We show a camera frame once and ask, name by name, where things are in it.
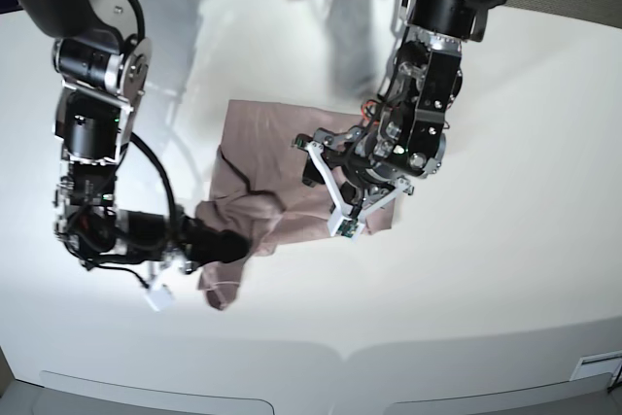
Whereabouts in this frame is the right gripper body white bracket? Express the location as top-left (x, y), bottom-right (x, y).
top-left (111, 208), bottom-right (195, 313)

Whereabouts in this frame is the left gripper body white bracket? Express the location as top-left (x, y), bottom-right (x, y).
top-left (292, 127), bottom-right (414, 239)

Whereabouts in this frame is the mauve T-shirt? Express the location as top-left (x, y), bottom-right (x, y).
top-left (195, 98), bottom-right (395, 312)

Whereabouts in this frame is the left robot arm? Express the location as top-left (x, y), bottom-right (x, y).
top-left (186, 0), bottom-right (506, 265)

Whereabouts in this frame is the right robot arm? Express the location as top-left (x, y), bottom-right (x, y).
top-left (18, 0), bottom-right (186, 311)

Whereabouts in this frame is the white label sticker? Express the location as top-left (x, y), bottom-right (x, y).
top-left (570, 351), bottom-right (621, 381)

